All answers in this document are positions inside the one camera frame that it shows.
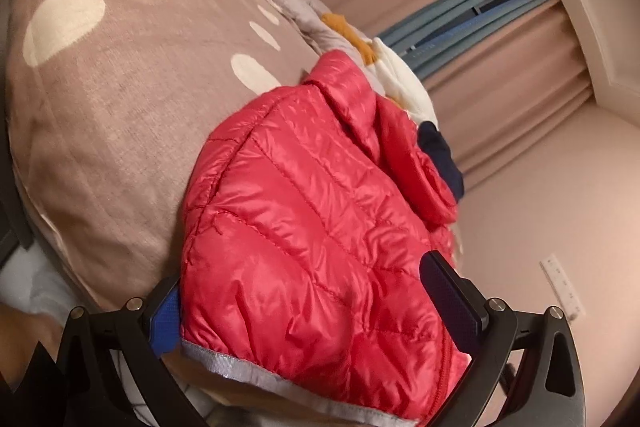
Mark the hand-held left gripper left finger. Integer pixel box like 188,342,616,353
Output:
56,276,211,427

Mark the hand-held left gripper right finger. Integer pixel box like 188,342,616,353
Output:
420,250,587,427

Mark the pink hooded puffer jacket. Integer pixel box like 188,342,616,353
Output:
179,49,473,423

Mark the navy blue cloth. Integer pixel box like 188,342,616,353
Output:
417,121,466,200

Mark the white goose plush toy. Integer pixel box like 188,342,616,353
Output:
320,12,441,130

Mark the blue curtain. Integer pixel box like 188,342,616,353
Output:
377,0,560,80

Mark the white wall strip sticker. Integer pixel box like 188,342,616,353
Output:
539,254,586,320

